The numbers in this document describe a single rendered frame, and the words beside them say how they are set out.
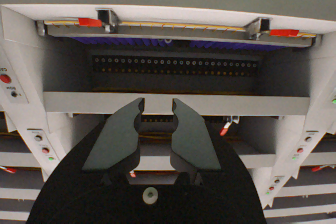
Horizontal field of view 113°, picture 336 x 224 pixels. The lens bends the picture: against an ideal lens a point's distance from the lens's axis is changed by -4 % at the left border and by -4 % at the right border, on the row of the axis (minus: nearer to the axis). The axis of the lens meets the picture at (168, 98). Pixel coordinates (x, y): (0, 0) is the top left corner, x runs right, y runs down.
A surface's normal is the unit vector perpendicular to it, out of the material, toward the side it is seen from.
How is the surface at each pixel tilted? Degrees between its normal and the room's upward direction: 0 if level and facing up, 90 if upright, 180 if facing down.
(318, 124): 90
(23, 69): 90
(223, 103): 107
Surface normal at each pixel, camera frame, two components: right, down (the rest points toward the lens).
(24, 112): 0.03, 0.44
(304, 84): -1.00, -0.02
